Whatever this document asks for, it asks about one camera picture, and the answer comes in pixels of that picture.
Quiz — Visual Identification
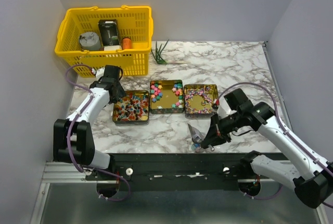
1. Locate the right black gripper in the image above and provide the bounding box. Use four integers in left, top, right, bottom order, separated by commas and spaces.
202, 110, 244, 148

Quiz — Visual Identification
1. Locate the silver metal scoop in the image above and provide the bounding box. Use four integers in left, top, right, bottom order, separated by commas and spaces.
188, 124, 204, 144

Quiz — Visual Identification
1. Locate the clear glass jar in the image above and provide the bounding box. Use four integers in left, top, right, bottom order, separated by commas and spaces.
191, 142, 208, 153

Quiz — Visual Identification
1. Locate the tin of dark lollipops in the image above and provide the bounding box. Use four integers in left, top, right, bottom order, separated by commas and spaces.
112, 90, 150, 126

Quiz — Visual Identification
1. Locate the tin of rainbow lollipops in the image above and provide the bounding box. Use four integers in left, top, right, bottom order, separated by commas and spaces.
184, 84, 219, 119

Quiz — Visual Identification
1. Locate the tin of star candies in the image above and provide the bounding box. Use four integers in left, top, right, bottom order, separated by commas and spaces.
149, 80, 185, 114

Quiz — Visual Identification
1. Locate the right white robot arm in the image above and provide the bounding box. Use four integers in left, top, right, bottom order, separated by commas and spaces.
200, 89, 332, 208

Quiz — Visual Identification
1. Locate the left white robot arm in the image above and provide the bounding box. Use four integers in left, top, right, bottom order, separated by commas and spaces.
53, 64, 126, 180

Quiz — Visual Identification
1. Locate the white box in basket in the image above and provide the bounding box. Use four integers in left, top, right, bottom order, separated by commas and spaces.
104, 45, 122, 51

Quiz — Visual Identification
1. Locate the orange bottle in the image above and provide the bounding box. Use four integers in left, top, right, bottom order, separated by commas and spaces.
122, 38, 133, 49

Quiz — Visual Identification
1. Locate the grey crumpled can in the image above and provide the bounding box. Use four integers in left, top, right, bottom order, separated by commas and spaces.
79, 32, 101, 51

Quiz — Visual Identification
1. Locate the yellow plastic shopping basket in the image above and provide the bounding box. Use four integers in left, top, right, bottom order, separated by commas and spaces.
55, 5, 153, 76

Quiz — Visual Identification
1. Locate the black carton box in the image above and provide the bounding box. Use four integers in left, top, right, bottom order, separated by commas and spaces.
98, 19, 120, 46

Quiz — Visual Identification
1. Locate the green onion sprig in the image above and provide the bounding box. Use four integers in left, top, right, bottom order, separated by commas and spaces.
151, 40, 187, 65

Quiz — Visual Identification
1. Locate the black mounting base rail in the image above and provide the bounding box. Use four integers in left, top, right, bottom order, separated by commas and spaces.
113, 153, 257, 192

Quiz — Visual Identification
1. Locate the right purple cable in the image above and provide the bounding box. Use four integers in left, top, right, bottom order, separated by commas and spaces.
217, 82, 333, 208

